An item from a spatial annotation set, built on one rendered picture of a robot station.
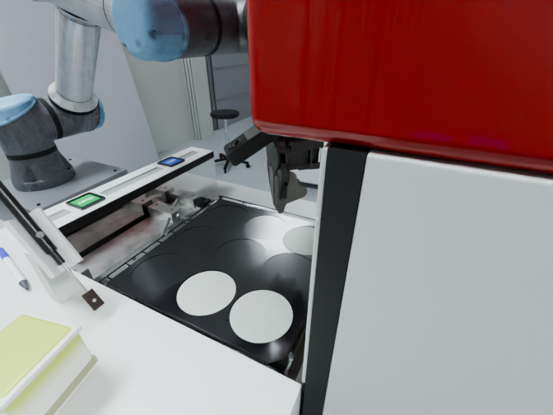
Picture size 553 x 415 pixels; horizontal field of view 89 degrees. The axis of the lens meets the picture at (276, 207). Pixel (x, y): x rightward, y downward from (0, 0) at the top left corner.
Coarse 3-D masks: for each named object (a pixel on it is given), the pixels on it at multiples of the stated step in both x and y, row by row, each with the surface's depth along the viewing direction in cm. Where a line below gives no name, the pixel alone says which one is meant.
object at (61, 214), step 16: (160, 160) 85; (192, 160) 85; (128, 176) 75; (144, 176) 76; (160, 176) 75; (96, 192) 67; (112, 192) 68; (128, 192) 67; (48, 208) 61; (64, 208) 60; (96, 208) 61; (64, 224) 56; (16, 240) 51
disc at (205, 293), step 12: (204, 276) 52; (216, 276) 52; (228, 276) 52; (180, 288) 49; (192, 288) 49; (204, 288) 49; (216, 288) 49; (228, 288) 49; (180, 300) 47; (192, 300) 47; (204, 300) 47; (216, 300) 47; (228, 300) 47; (192, 312) 45; (204, 312) 45
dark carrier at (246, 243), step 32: (192, 224) 66; (224, 224) 66; (256, 224) 66; (288, 224) 66; (160, 256) 56; (192, 256) 56; (224, 256) 56; (256, 256) 56; (288, 256) 56; (128, 288) 49; (160, 288) 49; (256, 288) 49; (288, 288) 49; (192, 320) 43; (224, 320) 43; (256, 352) 39; (288, 352) 39
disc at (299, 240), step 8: (288, 232) 63; (296, 232) 63; (304, 232) 63; (312, 232) 63; (288, 240) 60; (296, 240) 60; (304, 240) 61; (312, 240) 61; (288, 248) 58; (296, 248) 58; (304, 248) 58; (312, 248) 58
